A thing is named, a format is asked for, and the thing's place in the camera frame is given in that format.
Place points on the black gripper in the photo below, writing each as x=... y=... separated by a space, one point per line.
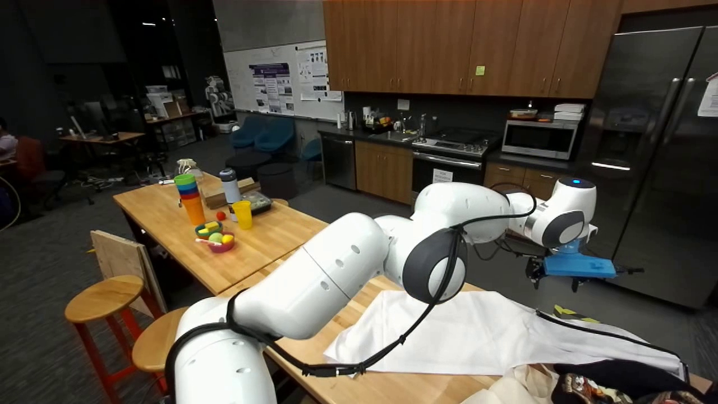
x=534 y=270

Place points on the white cloth with black strap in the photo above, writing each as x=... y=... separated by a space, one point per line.
x=485 y=334

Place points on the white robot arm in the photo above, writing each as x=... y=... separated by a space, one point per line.
x=220 y=344

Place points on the beige tote bag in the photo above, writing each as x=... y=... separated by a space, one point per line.
x=523 y=384

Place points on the stainless steel oven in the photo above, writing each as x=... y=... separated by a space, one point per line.
x=445 y=160

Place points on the silver microwave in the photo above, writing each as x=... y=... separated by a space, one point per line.
x=538 y=140

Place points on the black bag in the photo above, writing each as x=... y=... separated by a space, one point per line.
x=626 y=382

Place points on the stainless steel refrigerator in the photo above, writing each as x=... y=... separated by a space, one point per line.
x=652 y=148

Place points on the lower wooden cabinets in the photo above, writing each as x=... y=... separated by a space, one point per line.
x=384 y=169

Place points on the black dishwasher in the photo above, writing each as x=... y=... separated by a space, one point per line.
x=337 y=160

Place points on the yellow plastic cup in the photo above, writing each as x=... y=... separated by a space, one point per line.
x=242 y=214

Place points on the whiteboard with posters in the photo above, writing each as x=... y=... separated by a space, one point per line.
x=285 y=80

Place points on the grey water bottle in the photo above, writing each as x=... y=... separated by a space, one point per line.
x=229 y=186

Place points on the bowl of toy fruit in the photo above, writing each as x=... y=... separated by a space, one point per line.
x=213 y=237

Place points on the stacked colourful cups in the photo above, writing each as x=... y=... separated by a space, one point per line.
x=190 y=198

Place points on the wooden stool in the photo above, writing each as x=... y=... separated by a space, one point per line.
x=108 y=301
x=155 y=342

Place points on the plywood board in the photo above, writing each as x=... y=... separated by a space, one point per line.
x=118 y=255

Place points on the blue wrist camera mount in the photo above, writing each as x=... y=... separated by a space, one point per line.
x=579 y=265

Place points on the upper wooden wall cabinets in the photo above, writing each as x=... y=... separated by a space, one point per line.
x=476 y=48

